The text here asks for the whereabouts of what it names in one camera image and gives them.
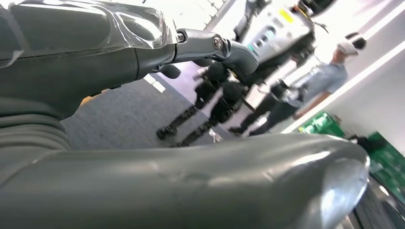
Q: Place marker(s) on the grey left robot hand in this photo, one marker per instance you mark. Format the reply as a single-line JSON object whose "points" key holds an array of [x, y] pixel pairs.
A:
{"points": [[158, 189]]}

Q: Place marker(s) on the black idle robot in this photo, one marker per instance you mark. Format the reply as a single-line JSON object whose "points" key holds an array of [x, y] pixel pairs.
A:
{"points": [[221, 104]]}

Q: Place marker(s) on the green plastic crate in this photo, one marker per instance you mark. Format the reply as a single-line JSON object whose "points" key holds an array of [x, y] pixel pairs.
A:
{"points": [[319, 124], [389, 164]]}

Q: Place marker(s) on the person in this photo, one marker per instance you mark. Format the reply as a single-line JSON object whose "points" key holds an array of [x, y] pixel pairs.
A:
{"points": [[322, 82]]}

